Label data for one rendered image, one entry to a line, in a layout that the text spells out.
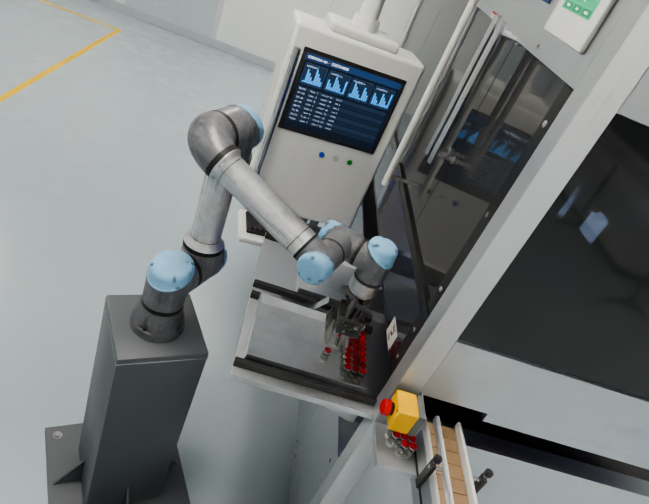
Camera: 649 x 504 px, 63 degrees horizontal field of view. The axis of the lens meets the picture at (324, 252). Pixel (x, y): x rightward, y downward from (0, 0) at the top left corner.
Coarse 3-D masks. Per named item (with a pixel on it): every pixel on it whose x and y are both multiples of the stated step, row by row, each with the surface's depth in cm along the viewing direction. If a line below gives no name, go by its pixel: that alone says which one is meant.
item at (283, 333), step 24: (264, 312) 160; (288, 312) 164; (312, 312) 164; (264, 336) 152; (288, 336) 155; (312, 336) 159; (264, 360) 141; (288, 360) 148; (312, 360) 151; (336, 360) 154; (336, 384) 144; (360, 384) 150
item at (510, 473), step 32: (320, 416) 197; (320, 448) 183; (480, 448) 148; (512, 448) 152; (320, 480) 171; (384, 480) 157; (512, 480) 154; (544, 480) 154; (576, 480) 153; (608, 480) 156; (640, 480) 161
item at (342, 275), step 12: (348, 264) 195; (336, 276) 188; (348, 276) 191; (300, 288) 170; (312, 288) 177; (324, 288) 180; (336, 288) 182; (336, 300) 172; (372, 300) 184; (372, 312) 174; (384, 312) 181
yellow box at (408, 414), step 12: (396, 396) 131; (408, 396) 131; (420, 396) 133; (396, 408) 129; (408, 408) 128; (420, 408) 130; (396, 420) 128; (408, 420) 128; (420, 420) 128; (408, 432) 131
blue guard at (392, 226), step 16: (384, 160) 231; (384, 192) 212; (384, 208) 204; (400, 208) 183; (384, 224) 197; (400, 224) 177; (400, 240) 171; (400, 256) 166; (400, 272) 161; (384, 288) 171; (400, 288) 156; (416, 288) 144; (400, 304) 152; (416, 304) 140; (400, 320) 148; (400, 336) 144
